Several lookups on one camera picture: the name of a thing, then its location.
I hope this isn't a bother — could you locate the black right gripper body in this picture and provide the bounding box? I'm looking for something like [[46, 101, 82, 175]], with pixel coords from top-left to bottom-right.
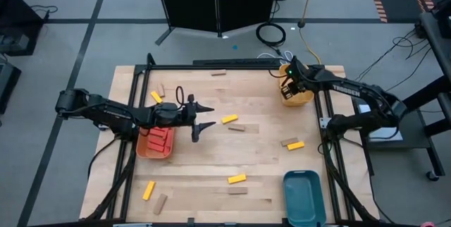
[[290, 73, 315, 94]]

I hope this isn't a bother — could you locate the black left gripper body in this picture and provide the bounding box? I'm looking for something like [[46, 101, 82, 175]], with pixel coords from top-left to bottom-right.
[[154, 94, 197, 129]]

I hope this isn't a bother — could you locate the yellow plastic bin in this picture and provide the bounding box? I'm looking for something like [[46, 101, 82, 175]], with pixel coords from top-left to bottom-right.
[[278, 63, 316, 108]]

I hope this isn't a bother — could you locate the orange plastic bin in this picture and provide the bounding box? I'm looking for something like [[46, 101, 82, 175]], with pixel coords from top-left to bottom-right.
[[135, 125, 176, 160]]

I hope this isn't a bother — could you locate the grey flat panel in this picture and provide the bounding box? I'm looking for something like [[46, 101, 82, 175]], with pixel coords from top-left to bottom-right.
[[357, 103, 404, 143]]

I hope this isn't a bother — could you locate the teal plastic bin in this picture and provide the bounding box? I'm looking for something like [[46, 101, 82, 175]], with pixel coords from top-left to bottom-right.
[[283, 169, 328, 227]]

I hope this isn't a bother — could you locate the black folding partition screen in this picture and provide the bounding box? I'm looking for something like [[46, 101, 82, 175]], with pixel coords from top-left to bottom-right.
[[153, 0, 282, 47]]

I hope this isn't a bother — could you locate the black equipment cart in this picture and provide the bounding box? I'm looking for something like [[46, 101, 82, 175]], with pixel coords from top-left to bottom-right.
[[352, 0, 451, 183]]

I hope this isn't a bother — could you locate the dark grey equipment box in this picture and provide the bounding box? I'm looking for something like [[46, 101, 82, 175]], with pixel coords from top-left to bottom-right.
[[0, 61, 23, 116]]

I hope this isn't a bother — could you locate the black equipment case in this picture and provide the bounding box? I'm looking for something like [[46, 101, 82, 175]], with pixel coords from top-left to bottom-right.
[[0, 0, 47, 58]]

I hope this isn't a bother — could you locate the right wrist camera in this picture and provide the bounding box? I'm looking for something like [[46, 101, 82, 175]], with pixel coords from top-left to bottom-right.
[[284, 56, 304, 80]]

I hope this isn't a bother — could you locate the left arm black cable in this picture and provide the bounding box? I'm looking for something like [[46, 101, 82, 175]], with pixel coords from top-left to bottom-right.
[[175, 85, 186, 108]]

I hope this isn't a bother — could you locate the white cable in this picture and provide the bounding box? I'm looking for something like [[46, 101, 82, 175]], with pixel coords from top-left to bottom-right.
[[257, 50, 295, 63]]

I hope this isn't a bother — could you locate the black aluminium table frame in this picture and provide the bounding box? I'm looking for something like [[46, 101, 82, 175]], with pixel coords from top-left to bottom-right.
[[84, 52, 380, 227]]

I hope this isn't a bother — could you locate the yellow extension cable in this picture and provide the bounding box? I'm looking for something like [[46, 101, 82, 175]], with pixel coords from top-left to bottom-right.
[[297, 0, 323, 66]]

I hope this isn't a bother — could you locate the coiled black floor cable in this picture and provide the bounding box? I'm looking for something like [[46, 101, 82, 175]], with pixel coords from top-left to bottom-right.
[[255, 21, 288, 49]]

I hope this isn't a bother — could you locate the thin black cable bundle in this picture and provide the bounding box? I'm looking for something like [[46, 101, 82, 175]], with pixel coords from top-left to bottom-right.
[[353, 28, 433, 92]]

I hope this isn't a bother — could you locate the thin black floor cable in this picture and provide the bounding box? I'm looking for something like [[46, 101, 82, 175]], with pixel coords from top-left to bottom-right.
[[29, 4, 59, 22]]

